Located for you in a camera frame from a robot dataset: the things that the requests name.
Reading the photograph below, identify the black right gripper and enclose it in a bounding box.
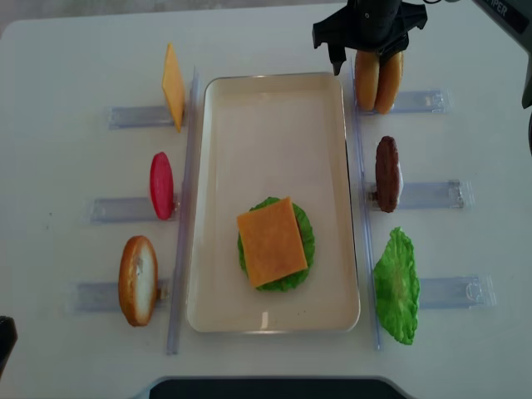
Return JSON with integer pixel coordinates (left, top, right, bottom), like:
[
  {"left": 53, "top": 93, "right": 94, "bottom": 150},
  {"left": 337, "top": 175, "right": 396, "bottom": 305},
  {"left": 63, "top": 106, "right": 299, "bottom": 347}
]
[{"left": 313, "top": 0, "right": 428, "bottom": 76}]

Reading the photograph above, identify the bun half nearer tray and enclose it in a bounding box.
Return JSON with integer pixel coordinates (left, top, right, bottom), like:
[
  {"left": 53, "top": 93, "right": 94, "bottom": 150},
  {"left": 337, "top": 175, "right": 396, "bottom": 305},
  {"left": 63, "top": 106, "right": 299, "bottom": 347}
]
[{"left": 354, "top": 51, "right": 380, "bottom": 111}]

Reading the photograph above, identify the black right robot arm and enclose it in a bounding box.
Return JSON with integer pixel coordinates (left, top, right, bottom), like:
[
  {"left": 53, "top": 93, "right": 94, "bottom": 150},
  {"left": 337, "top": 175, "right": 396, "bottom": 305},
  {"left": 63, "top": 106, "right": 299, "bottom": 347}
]
[{"left": 312, "top": 1, "right": 531, "bottom": 114}]

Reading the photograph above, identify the brown meat patty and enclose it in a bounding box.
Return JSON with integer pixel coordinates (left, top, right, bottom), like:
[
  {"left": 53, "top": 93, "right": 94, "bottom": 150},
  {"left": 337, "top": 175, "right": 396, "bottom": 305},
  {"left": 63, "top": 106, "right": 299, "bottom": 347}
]
[{"left": 376, "top": 135, "right": 401, "bottom": 213}]

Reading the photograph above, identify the orange cheese slice standing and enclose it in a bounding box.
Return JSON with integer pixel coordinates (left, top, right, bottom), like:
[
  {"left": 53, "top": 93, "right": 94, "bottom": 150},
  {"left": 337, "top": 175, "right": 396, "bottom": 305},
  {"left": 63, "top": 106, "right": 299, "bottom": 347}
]
[{"left": 161, "top": 42, "right": 185, "bottom": 132}]

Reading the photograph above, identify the green lettuce on tray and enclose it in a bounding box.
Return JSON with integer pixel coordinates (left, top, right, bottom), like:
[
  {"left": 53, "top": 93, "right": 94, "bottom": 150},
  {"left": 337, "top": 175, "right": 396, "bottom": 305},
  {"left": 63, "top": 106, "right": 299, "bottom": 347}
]
[{"left": 237, "top": 196, "right": 317, "bottom": 293}]

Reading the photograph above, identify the orange cheese slice on tray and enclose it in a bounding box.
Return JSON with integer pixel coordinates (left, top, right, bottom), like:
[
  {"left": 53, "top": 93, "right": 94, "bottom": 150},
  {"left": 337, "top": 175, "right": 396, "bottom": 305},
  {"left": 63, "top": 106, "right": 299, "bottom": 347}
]
[{"left": 236, "top": 196, "right": 309, "bottom": 288}]

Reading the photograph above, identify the red tomato slice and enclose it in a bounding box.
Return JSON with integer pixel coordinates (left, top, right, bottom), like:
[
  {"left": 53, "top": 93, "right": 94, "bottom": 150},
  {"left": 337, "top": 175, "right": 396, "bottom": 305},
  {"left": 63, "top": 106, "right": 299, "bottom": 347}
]
[{"left": 150, "top": 152, "right": 175, "bottom": 220}]

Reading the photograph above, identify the green lettuce leaf standing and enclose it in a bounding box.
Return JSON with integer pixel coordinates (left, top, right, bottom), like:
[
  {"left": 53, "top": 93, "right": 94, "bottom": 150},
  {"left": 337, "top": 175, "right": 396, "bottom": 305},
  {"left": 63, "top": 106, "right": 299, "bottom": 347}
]
[{"left": 373, "top": 227, "right": 421, "bottom": 345}]

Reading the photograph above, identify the bread slice bottom left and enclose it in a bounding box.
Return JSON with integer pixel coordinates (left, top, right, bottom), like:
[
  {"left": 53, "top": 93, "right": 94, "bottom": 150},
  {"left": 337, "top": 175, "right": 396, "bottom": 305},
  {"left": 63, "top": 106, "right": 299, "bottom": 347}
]
[{"left": 118, "top": 235, "right": 158, "bottom": 327}]

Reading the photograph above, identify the bun half outer right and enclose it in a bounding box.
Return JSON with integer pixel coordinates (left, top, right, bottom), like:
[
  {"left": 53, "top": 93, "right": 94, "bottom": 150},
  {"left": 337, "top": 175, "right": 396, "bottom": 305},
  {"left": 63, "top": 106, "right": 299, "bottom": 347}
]
[{"left": 374, "top": 52, "right": 404, "bottom": 114}]

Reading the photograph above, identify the cream rectangular tray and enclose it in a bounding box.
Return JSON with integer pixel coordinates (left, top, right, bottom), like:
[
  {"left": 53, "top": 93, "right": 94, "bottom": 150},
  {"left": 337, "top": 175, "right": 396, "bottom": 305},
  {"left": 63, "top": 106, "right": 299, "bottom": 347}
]
[{"left": 186, "top": 72, "right": 360, "bottom": 333}]

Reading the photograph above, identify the clear long strip left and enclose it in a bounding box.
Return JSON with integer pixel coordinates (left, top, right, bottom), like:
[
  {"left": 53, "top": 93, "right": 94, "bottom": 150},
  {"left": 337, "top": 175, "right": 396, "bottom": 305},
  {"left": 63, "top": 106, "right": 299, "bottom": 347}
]
[{"left": 166, "top": 66, "right": 200, "bottom": 356}]

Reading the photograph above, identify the black monitor edge bottom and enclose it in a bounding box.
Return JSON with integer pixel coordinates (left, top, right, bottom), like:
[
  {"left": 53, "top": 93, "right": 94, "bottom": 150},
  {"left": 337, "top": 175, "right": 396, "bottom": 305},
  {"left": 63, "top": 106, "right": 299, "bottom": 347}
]
[{"left": 149, "top": 377, "right": 406, "bottom": 399}]

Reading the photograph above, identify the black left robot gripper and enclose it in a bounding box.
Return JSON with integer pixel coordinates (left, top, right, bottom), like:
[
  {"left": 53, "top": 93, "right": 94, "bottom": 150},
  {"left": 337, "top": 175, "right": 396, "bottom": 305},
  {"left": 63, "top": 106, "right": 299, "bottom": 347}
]
[{"left": 0, "top": 316, "right": 17, "bottom": 376}]

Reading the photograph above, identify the clear holder rail top left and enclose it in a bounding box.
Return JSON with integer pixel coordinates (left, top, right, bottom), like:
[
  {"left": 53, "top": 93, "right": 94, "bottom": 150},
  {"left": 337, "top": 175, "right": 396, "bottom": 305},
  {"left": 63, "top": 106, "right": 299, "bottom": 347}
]
[{"left": 106, "top": 106, "right": 175, "bottom": 130}]

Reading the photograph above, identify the clear holder rail bottom right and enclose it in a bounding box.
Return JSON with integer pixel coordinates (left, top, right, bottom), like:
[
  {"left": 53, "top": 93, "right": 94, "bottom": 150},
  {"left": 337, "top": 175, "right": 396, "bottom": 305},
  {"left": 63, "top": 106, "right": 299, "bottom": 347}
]
[{"left": 419, "top": 274, "right": 496, "bottom": 310}]

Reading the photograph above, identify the clear holder rail middle left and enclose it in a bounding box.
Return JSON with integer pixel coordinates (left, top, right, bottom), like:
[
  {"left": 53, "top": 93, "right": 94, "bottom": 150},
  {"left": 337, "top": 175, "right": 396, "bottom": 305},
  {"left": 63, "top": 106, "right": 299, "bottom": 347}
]
[{"left": 81, "top": 197, "right": 160, "bottom": 224}]

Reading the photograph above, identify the clear holder rail bottom left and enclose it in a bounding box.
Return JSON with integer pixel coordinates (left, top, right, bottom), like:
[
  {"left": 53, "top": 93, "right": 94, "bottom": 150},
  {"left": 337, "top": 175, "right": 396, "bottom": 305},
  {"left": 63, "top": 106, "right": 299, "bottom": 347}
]
[{"left": 68, "top": 278, "right": 172, "bottom": 315}]

